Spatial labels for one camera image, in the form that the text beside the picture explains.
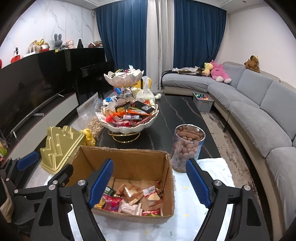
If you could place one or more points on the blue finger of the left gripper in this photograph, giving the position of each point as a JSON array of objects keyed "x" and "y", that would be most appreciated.
[{"x": 27, "y": 161}]

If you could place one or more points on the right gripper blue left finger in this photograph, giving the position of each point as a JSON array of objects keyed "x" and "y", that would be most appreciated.
[{"x": 98, "y": 181}]

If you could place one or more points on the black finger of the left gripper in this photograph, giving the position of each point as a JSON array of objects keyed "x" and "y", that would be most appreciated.
[{"x": 61, "y": 179}]

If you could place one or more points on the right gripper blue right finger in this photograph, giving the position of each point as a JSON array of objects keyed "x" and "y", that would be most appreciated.
[{"x": 201, "y": 182}]

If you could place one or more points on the dark green cracker packet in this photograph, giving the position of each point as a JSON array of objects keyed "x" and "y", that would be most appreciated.
[{"x": 109, "y": 191}]

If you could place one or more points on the pink snack packet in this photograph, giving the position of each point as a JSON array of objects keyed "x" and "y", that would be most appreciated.
[{"x": 111, "y": 203}]

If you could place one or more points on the tan biscuit snack bag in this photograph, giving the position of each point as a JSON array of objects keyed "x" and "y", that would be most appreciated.
[{"x": 132, "y": 193}]

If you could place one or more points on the clear packet yellow cake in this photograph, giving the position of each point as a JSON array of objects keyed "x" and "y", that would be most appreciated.
[{"x": 151, "y": 196}]

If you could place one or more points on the red gold twisted candy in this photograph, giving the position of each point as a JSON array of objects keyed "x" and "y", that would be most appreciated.
[{"x": 159, "y": 189}]

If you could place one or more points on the pink wafer packet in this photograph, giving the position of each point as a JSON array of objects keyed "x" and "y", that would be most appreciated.
[{"x": 126, "y": 208}]

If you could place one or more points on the small green candy packet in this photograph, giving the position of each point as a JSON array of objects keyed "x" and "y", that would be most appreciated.
[{"x": 153, "y": 215}]

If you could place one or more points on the gold lid candy jar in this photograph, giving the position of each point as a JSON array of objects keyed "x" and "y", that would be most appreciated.
[{"x": 61, "y": 145}]

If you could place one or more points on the brown cardboard box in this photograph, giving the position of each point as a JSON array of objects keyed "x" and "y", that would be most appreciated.
[{"x": 129, "y": 180}]

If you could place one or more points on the clear jar of nuts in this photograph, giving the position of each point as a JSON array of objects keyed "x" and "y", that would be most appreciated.
[{"x": 187, "y": 143}]

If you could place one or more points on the bag of peanuts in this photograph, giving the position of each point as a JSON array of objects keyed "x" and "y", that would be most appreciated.
[{"x": 95, "y": 127}]

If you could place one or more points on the black television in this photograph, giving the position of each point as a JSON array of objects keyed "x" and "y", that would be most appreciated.
[{"x": 31, "y": 81}]

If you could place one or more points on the white two-tier snack bowl stand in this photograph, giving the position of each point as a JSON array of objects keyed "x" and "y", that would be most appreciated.
[{"x": 132, "y": 109}]

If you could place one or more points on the grey storage bin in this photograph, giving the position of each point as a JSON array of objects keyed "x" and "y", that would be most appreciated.
[{"x": 203, "y": 101}]

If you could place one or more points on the grey sectional sofa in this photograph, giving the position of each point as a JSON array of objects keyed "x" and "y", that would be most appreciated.
[{"x": 260, "y": 109}]

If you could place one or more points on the pink plush toy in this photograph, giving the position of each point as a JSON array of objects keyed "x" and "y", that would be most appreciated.
[{"x": 219, "y": 74}]

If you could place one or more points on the grey bunny plush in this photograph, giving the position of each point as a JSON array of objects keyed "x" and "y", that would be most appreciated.
[{"x": 58, "y": 41}]

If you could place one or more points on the yellow plush toy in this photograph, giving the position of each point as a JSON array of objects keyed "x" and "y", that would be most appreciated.
[{"x": 207, "y": 69}]

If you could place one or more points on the brown plush toy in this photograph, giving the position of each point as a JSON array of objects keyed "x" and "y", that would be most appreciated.
[{"x": 252, "y": 64}]

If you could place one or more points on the blue curtain right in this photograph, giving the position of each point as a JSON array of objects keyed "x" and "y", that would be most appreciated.
[{"x": 198, "y": 33}]

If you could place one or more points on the blue curtain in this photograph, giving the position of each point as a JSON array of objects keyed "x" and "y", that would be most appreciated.
[
  {"x": 123, "y": 30},
  {"x": 198, "y": 33}
]

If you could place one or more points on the blue curtain left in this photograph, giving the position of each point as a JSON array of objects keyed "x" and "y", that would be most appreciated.
[{"x": 123, "y": 30}]

